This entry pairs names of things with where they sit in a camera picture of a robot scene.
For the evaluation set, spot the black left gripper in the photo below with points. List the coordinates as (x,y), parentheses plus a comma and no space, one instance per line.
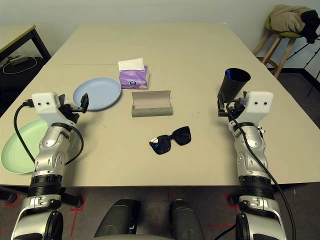
(68,113)

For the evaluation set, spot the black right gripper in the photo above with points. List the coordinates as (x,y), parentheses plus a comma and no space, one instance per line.
(236,113)

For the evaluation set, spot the black sunglasses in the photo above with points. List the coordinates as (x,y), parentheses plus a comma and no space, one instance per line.
(183,136)

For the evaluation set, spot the grey glasses case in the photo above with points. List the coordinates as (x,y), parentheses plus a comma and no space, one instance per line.
(152,102)

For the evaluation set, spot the light green plate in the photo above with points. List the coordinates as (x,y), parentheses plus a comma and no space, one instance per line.
(17,150)

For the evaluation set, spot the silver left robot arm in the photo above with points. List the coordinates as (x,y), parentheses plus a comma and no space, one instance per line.
(50,150)

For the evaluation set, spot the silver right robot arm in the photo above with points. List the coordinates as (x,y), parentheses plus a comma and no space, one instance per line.
(255,186)

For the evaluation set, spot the black cup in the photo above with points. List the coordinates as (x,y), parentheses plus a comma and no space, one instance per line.
(232,87)

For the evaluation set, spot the light blue plate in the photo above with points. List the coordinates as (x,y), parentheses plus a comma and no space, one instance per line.
(100,92)

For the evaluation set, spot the purple tissue pack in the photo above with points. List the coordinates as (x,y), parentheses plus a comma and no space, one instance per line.
(135,77)

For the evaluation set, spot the white power strip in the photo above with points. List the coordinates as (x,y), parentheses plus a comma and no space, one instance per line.
(17,59)

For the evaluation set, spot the wooden stool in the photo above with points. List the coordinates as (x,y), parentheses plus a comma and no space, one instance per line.
(287,52)

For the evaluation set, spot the black tripod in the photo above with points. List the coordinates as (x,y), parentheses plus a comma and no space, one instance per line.
(296,52)

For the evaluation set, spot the green stool cushion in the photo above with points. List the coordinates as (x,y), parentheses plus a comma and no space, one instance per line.
(287,34)

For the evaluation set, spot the beige jacket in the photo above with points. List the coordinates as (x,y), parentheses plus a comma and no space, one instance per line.
(285,20)

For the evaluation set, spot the black garment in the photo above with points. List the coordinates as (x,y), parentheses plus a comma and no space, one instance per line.
(311,22)

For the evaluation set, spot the dark right robot leg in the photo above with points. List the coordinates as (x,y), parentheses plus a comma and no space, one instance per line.
(183,217)

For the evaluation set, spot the dark robot leg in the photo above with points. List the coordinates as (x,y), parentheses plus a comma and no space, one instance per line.
(183,217)
(117,215)

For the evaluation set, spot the dark left robot leg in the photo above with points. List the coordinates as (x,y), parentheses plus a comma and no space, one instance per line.
(117,215)

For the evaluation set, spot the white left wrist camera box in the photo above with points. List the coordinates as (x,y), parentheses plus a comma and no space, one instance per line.
(45,105)

